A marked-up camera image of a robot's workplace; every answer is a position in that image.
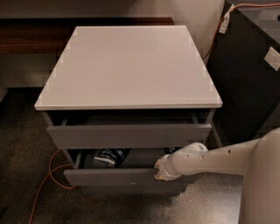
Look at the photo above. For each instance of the grey drawer cabinet white top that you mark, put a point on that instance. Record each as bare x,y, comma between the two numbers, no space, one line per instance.
127,68

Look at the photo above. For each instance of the grey bottom drawer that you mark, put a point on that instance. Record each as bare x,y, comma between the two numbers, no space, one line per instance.
161,188

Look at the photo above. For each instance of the blue chip bag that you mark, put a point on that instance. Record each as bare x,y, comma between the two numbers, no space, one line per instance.
111,157

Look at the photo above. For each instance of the black side cabinet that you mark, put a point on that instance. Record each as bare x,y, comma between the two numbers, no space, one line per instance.
248,85

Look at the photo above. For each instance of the white cable tag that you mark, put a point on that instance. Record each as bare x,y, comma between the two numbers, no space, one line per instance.
224,24

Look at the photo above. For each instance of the dark wooden bench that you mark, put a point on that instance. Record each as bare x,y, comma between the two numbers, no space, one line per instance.
50,35

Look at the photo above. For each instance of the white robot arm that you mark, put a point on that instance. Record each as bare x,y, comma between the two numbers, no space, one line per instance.
257,161

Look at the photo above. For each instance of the grey drawer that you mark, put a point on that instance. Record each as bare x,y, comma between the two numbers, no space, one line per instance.
161,188
144,128
137,169

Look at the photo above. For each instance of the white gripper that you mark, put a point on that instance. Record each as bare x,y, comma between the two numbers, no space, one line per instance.
165,169

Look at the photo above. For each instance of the small black snack packet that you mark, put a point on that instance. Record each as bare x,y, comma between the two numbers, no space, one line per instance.
169,150

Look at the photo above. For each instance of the grey top drawer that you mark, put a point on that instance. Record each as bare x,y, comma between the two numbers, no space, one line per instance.
144,128

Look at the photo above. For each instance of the white wall outlet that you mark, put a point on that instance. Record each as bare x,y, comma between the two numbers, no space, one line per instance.
273,58

